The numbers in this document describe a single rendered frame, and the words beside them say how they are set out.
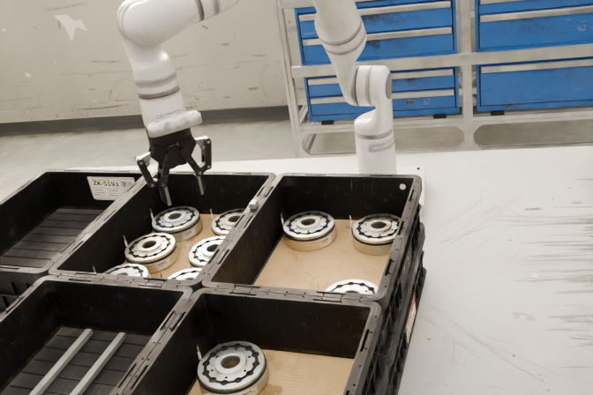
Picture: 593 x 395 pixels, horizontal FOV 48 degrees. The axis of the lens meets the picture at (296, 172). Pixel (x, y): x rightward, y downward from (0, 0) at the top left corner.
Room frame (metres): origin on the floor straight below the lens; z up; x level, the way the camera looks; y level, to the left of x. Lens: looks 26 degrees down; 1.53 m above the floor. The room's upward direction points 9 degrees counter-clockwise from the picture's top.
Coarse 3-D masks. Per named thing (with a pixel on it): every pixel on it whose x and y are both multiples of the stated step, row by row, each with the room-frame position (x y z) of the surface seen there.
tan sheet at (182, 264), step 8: (200, 216) 1.30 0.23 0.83; (208, 216) 1.29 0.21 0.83; (216, 216) 1.29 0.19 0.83; (208, 224) 1.26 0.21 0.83; (152, 232) 1.26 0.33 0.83; (200, 232) 1.23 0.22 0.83; (208, 232) 1.22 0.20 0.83; (192, 240) 1.20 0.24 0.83; (200, 240) 1.19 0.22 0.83; (184, 248) 1.17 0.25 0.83; (184, 256) 1.14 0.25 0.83; (176, 264) 1.12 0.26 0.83; (184, 264) 1.11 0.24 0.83; (168, 272) 1.09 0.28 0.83
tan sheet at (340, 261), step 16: (336, 224) 1.17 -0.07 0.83; (352, 224) 1.16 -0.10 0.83; (336, 240) 1.11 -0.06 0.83; (352, 240) 1.10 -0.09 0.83; (272, 256) 1.09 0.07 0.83; (288, 256) 1.08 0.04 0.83; (304, 256) 1.07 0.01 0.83; (320, 256) 1.07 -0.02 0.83; (336, 256) 1.06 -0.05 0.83; (352, 256) 1.05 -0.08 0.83; (368, 256) 1.04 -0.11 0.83; (384, 256) 1.03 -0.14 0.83; (272, 272) 1.03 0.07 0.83; (288, 272) 1.03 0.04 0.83; (304, 272) 1.02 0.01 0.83; (320, 272) 1.01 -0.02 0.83; (336, 272) 1.00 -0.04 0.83; (352, 272) 0.99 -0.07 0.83; (368, 272) 0.99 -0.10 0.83; (304, 288) 0.97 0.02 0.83; (320, 288) 0.96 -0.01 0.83
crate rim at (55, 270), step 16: (224, 176) 1.28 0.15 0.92; (240, 176) 1.27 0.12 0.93; (256, 176) 1.26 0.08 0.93; (272, 176) 1.23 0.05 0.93; (240, 224) 1.06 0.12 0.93; (80, 240) 1.09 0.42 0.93; (224, 240) 1.01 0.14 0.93; (64, 256) 1.04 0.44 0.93; (64, 272) 0.98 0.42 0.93; (80, 272) 0.98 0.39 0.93; (192, 288) 0.89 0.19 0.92
